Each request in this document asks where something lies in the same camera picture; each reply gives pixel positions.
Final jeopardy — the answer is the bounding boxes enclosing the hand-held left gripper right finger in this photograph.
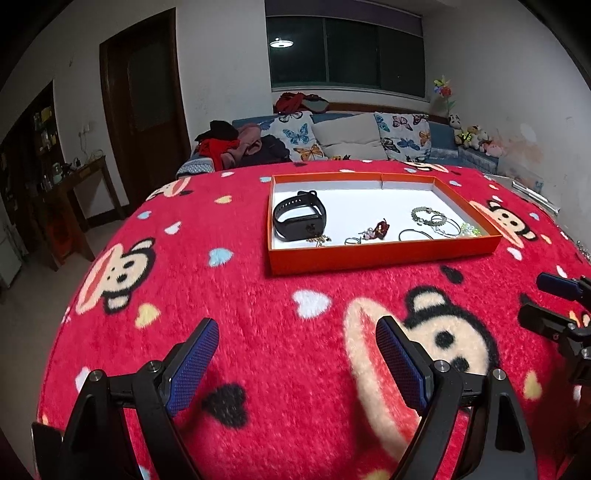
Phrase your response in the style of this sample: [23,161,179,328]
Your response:
[376,315,539,480]

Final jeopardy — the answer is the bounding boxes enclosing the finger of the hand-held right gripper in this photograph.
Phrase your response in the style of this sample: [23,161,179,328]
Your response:
[538,272,591,308]
[518,305,591,342]

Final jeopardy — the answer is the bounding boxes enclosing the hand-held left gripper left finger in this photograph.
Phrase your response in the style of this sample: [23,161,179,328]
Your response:
[60,318,220,480]

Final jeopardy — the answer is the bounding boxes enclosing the orange cardboard tray box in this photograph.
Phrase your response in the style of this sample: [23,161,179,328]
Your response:
[266,172,503,277]

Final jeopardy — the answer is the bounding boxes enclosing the large silver hoop earring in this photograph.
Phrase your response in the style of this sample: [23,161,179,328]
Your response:
[433,220,463,239]

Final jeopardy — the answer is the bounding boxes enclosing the pale bead bracelet gold charm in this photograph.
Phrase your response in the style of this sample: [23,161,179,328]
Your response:
[411,206,448,226]

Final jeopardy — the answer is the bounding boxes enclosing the black smart band watch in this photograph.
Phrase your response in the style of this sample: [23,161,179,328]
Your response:
[272,190,328,242]

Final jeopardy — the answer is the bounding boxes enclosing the glass table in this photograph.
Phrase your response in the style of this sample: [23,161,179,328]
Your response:
[508,178,561,217]

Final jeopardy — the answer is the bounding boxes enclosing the red monkey printed blanket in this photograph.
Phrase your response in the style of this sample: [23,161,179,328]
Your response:
[37,159,591,480]

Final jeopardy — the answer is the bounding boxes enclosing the blue sofa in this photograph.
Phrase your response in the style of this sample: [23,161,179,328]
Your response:
[175,111,502,178]

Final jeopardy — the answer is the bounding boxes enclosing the group of plush toys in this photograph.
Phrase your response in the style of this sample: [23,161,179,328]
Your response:
[448,113,506,158]

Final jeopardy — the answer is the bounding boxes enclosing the white appliance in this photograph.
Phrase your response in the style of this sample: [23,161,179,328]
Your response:
[0,226,24,289]

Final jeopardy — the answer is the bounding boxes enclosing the butterfly print pillow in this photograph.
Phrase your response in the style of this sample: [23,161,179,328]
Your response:
[374,112,435,160]
[256,111,326,163]

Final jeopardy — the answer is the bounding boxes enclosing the wooden side table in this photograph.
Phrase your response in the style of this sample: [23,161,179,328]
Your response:
[34,154,127,271]

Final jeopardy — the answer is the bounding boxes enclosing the pile of clothes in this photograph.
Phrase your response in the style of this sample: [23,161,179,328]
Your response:
[194,120,291,169]

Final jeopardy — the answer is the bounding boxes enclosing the colourful artificial flowers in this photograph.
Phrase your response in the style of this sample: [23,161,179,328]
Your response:
[433,75,458,116]

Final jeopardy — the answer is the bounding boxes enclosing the plain grey pillow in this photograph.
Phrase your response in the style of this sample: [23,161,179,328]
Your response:
[311,113,389,161]

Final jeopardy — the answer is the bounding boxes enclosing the dark wooden door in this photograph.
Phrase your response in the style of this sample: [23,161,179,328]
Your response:
[99,7,195,210]

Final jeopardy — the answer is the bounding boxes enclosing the dark wooden display cabinet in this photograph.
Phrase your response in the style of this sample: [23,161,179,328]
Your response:
[0,80,61,259]

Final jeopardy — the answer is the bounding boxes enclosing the red cloth on sofa back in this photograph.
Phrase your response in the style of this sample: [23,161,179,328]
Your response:
[274,91,329,115]

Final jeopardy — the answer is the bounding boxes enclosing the window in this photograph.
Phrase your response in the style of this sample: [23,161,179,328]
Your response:
[265,14,426,99]

